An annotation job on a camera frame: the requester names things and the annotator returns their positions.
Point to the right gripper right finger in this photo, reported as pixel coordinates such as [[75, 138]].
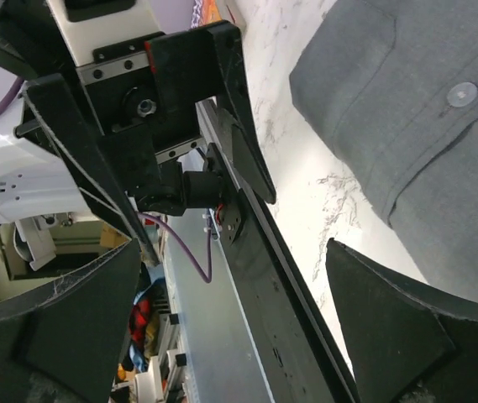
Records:
[[407, 341]]

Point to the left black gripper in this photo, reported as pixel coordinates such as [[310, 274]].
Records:
[[141, 93]]

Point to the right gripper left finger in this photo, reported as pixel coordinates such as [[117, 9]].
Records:
[[62, 341]]

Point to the grey long sleeve shirt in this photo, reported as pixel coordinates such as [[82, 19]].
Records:
[[391, 88]]

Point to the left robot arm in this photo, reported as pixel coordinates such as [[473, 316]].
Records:
[[34, 180]]

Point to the Roald Dahl book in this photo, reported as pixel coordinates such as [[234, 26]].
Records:
[[210, 11]]

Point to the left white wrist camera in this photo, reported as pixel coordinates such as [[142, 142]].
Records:
[[82, 38]]

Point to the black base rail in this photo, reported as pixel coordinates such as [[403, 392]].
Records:
[[299, 357]]

